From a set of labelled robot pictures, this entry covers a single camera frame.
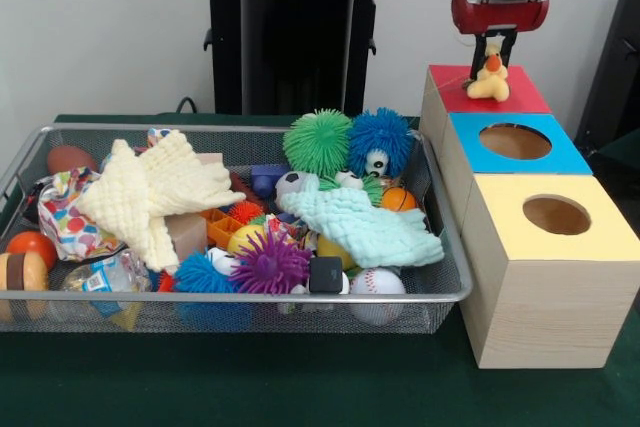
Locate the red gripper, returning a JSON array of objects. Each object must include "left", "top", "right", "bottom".
[{"left": 451, "top": 0, "right": 551, "bottom": 82}]

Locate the yellow plush duck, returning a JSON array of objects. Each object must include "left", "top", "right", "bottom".
[{"left": 466, "top": 44, "right": 512, "bottom": 102}]

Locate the wooden box with three holes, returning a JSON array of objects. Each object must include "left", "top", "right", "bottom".
[{"left": 418, "top": 64, "right": 640, "bottom": 371}]

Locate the silver mesh bin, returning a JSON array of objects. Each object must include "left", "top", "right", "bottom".
[{"left": 0, "top": 122, "right": 474, "bottom": 336}]

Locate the black upright panel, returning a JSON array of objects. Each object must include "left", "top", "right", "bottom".
[{"left": 573, "top": 0, "right": 640, "bottom": 153}]

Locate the dark green table cloth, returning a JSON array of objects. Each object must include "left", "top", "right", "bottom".
[
  {"left": 593, "top": 127, "right": 640, "bottom": 183},
  {"left": 0, "top": 113, "right": 640, "bottom": 427}
]

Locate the small orange basketball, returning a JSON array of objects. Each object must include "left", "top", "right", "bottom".
[{"left": 382, "top": 186, "right": 418, "bottom": 212}]

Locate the plain green spiky ball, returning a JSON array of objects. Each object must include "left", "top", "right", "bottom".
[{"left": 283, "top": 107, "right": 354, "bottom": 172}]

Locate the mint green cloth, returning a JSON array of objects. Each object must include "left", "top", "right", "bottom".
[{"left": 282, "top": 179, "right": 445, "bottom": 269}]

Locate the white baseball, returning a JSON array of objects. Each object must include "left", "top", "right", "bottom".
[{"left": 348, "top": 269, "right": 407, "bottom": 326}]

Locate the purple spiky ball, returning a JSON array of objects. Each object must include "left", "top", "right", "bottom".
[{"left": 230, "top": 229, "right": 314, "bottom": 296}]

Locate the blue spiky ball with eyes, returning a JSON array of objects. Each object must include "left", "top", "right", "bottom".
[{"left": 172, "top": 246, "right": 241, "bottom": 294}]

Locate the cream yellow cloth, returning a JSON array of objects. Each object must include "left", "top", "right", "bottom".
[{"left": 74, "top": 129, "right": 247, "bottom": 272}]

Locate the yellow brown striped bee toy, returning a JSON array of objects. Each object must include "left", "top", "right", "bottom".
[{"left": 0, "top": 250, "right": 50, "bottom": 293}]

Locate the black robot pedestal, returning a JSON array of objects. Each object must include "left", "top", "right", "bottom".
[{"left": 193, "top": 0, "right": 402, "bottom": 117}]

